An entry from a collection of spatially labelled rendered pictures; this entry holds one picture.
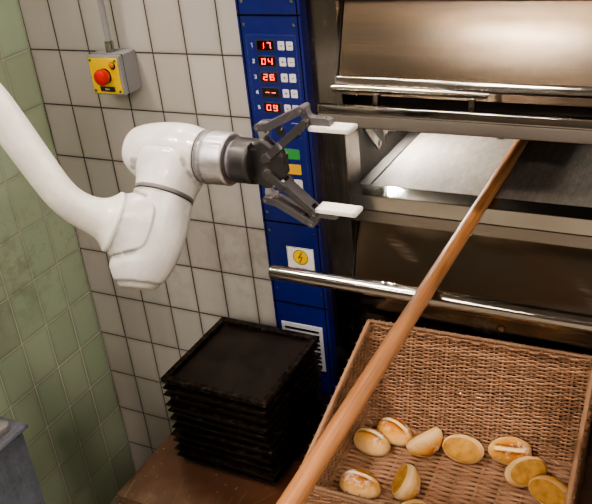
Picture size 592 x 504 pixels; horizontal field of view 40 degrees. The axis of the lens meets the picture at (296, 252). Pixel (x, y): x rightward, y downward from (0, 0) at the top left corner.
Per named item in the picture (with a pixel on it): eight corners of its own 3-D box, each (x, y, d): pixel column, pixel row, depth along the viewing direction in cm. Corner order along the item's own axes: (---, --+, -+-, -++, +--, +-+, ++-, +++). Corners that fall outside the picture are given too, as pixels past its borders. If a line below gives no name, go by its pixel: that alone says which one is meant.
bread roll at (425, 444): (442, 421, 196) (454, 442, 194) (432, 429, 202) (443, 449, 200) (409, 438, 192) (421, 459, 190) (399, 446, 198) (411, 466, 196)
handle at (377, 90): (330, 111, 172) (333, 110, 174) (485, 121, 158) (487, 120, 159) (331, 83, 171) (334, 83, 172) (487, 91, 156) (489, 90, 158)
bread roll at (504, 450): (532, 439, 192) (532, 436, 187) (531, 468, 190) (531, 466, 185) (489, 435, 195) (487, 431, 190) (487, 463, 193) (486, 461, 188)
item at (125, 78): (111, 86, 210) (103, 47, 205) (143, 87, 206) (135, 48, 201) (93, 95, 204) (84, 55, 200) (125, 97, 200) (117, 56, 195)
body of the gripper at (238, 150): (244, 127, 134) (294, 131, 130) (250, 174, 138) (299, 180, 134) (220, 143, 129) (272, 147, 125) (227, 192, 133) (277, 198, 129)
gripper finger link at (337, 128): (316, 125, 125) (315, 120, 125) (358, 128, 122) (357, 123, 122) (307, 131, 123) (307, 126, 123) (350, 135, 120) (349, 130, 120)
